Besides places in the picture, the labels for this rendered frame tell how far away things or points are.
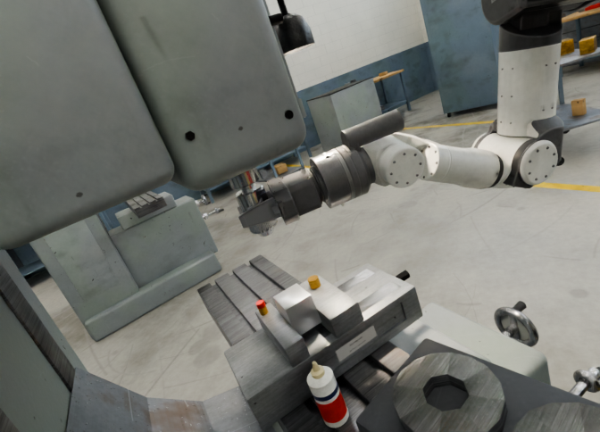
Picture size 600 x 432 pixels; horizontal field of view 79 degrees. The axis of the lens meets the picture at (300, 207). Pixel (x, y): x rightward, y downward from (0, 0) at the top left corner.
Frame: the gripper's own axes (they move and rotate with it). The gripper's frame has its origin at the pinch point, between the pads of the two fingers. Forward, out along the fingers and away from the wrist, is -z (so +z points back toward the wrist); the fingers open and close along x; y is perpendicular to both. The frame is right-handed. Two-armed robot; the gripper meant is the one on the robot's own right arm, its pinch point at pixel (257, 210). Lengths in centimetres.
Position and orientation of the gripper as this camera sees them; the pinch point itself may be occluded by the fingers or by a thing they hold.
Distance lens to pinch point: 58.8
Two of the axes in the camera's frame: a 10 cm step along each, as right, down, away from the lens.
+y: 3.4, 8.9, 3.1
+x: 1.9, 2.6, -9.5
